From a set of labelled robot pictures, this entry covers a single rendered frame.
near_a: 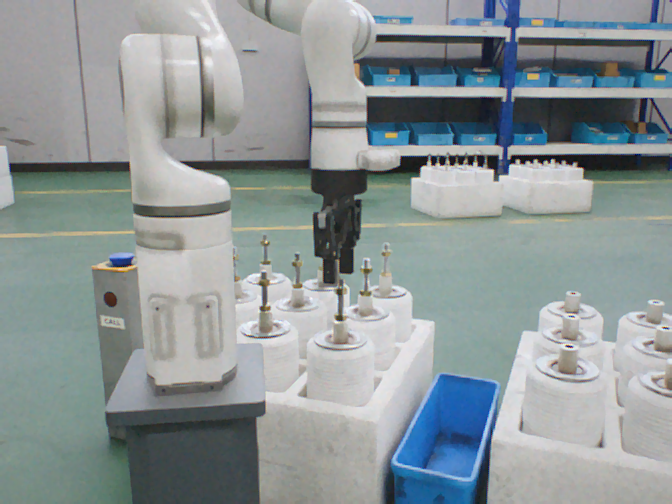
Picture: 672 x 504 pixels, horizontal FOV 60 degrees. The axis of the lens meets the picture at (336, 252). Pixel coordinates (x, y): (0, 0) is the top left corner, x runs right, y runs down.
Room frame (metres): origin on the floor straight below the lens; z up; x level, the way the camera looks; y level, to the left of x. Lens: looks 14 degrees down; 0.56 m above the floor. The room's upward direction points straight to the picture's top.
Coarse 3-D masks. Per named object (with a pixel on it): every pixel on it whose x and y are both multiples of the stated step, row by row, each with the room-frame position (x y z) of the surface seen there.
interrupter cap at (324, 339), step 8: (320, 336) 0.77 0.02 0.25; (328, 336) 0.78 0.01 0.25; (352, 336) 0.78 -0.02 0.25; (360, 336) 0.77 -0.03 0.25; (320, 344) 0.74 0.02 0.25; (328, 344) 0.74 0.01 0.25; (336, 344) 0.74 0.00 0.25; (344, 344) 0.74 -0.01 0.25; (352, 344) 0.74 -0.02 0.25; (360, 344) 0.74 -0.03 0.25
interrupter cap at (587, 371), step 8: (536, 360) 0.69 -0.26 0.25; (544, 360) 0.69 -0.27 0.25; (552, 360) 0.69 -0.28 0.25; (584, 360) 0.69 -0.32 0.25; (536, 368) 0.67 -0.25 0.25; (544, 368) 0.67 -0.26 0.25; (552, 368) 0.67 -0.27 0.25; (584, 368) 0.67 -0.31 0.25; (592, 368) 0.67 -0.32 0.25; (552, 376) 0.64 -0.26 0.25; (560, 376) 0.64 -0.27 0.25; (568, 376) 0.64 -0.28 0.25; (576, 376) 0.64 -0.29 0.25; (584, 376) 0.64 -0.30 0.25; (592, 376) 0.64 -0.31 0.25
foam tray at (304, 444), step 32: (416, 320) 1.04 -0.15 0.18; (416, 352) 0.89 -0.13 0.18; (384, 384) 0.77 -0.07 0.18; (416, 384) 0.89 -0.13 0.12; (288, 416) 0.71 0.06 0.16; (320, 416) 0.70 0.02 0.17; (352, 416) 0.68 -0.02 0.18; (384, 416) 0.70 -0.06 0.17; (288, 448) 0.71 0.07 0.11; (320, 448) 0.70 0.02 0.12; (352, 448) 0.68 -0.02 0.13; (384, 448) 0.71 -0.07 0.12; (288, 480) 0.71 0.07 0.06; (320, 480) 0.70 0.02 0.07; (352, 480) 0.68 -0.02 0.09; (384, 480) 0.71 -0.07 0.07
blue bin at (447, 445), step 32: (448, 384) 0.93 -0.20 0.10; (480, 384) 0.91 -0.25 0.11; (416, 416) 0.79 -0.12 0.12; (448, 416) 0.93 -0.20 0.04; (480, 416) 0.91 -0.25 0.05; (416, 448) 0.77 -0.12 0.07; (448, 448) 0.89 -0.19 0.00; (480, 448) 0.70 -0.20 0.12; (416, 480) 0.65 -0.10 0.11; (448, 480) 0.64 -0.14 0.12; (480, 480) 0.73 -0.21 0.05
